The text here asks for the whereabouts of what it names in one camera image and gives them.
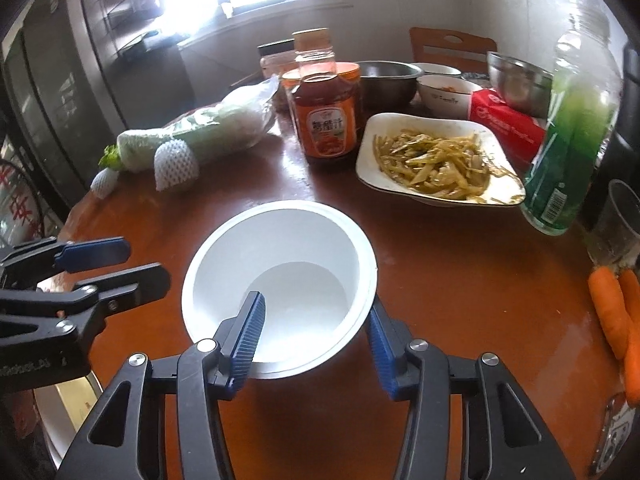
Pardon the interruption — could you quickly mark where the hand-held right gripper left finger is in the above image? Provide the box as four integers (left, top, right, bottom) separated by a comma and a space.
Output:
52, 291, 267, 480

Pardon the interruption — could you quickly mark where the white printed bowl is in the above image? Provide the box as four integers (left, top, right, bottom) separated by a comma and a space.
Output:
416, 74, 484, 116

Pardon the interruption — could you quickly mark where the metal storage rack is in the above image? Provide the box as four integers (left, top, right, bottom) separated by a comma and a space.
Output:
80, 0, 201, 61

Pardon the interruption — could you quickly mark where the round steel plate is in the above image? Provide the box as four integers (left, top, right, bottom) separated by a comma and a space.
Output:
32, 370, 104, 467

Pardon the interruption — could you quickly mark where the black flask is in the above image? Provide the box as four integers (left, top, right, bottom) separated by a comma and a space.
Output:
580, 40, 640, 233

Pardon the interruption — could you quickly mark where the wrapped napa cabbage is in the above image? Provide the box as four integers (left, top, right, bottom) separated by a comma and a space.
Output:
116, 76, 279, 171

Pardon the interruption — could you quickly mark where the clear plastic cup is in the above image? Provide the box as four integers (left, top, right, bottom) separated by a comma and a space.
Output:
586, 179, 640, 267

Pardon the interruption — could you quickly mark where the orange carrot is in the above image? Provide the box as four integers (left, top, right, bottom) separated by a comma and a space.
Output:
617, 269, 640, 407
588, 266, 632, 362

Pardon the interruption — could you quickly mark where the black-lidded jar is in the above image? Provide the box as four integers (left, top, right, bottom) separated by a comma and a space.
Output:
257, 40, 297, 112

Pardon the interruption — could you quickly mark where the orange-label sauce bottle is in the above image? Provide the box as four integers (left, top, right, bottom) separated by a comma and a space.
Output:
291, 29, 359, 169

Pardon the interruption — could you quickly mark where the white paper bowl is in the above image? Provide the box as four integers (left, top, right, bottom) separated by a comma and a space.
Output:
181, 200, 378, 380

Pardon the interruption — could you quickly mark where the small foam-netted fruit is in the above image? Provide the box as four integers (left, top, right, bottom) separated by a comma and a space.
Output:
90, 168, 119, 196

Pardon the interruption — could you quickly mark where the large foam-netted fruit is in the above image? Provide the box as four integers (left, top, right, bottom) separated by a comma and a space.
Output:
154, 140, 200, 192

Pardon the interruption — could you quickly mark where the white rimmed bowl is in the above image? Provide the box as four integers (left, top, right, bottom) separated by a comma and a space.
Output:
410, 62, 463, 79

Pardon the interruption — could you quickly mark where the wooden chair with handle cutout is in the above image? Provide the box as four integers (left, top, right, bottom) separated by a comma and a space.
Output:
409, 27, 499, 75

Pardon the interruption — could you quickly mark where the metal kitchen tool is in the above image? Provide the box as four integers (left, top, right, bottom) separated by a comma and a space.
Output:
588, 392, 632, 477

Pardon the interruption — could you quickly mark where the orange-lidded sauce jar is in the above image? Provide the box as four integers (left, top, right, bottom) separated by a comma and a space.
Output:
281, 62, 364, 133

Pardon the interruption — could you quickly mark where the plate of shredded food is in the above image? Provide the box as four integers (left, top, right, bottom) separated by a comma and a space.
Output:
355, 112, 527, 207

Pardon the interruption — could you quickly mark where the red tissue box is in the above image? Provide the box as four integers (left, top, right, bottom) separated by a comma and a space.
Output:
468, 88, 549, 164

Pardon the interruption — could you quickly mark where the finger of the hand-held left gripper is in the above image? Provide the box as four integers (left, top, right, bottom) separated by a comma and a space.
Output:
0, 262, 172, 342
0, 236, 132, 286

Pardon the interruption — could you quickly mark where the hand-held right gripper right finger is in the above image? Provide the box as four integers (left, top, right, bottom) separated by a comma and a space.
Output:
366, 300, 576, 480

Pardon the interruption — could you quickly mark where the green drink bottle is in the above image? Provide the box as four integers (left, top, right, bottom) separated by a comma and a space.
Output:
519, 0, 624, 237

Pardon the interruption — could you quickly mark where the large steel bowl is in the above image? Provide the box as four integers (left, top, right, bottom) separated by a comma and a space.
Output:
354, 61, 424, 109

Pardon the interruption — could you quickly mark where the deep steel bowl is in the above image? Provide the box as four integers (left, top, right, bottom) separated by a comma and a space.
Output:
487, 50, 557, 119

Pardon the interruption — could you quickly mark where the person's left forearm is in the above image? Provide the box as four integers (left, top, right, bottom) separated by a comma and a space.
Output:
0, 387, 57, 480

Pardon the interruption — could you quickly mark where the dark grey refrigerator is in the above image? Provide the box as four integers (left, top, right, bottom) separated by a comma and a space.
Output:
0, 5, 131, 206

